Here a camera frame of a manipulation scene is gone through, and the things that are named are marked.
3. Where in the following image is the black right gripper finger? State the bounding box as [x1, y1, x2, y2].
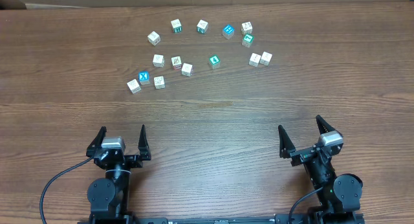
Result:
[278, 125, 296, 159]
[316, 115, 336, 135]

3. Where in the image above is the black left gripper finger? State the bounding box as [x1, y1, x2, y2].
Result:
[138, 125, 151, 161]
[86, 126, 107, 157]

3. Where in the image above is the wooden cube with hook drawing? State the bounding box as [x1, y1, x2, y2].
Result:
[248, 53, 261, 67]

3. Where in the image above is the green number seven cube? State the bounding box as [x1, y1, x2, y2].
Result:
[241, 34, 254, 48]

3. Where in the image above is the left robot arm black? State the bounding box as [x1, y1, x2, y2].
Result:
[86, 126, 151, 223]

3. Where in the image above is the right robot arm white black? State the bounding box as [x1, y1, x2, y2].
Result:
[274, 115, 365, 223]

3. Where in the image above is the wooden cube fish drawing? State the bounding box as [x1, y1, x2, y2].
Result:
[127, 79, 141, 94]

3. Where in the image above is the wooden cube letter I side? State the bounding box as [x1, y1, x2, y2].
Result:
[154, 76, 166, 89]

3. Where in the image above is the blue letter X cube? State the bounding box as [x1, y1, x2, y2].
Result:
[138, 71, 150, 85]

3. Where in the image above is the wooden cube blue X side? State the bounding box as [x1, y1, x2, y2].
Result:
[259, 52, 272, 66]

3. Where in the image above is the wooden cube ice cream drawing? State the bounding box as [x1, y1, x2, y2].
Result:
[181, 63, 193, 76]

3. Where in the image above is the wooden cube globe drawing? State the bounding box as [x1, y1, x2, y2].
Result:
[153, 54, 165, 67]

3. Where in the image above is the wooden cube red Y side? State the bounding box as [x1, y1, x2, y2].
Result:
[171, 56, 182, 70]

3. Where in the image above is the green number four cube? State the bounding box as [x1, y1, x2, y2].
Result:
[209, 54, 221, 69]

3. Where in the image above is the plain wooden cube far left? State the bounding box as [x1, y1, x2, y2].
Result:
[147, 31, 160, 46]

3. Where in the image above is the wooden cube yellow side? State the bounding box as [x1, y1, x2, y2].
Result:
[241, 21, 253, 35]

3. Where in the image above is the blue top wooden cube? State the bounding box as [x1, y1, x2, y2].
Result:
[222, 25, 235, 39]

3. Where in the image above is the wooden cube green letter side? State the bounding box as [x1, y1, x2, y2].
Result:
[171, 19, 182, 33]

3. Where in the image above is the wooden cube green J side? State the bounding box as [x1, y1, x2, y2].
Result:
[197, 19, 208, 34]

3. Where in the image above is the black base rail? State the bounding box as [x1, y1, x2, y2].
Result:
[133, 214, 365, 224]

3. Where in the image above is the left black cable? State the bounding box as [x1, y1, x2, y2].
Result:
[39, 155, 95, 224]

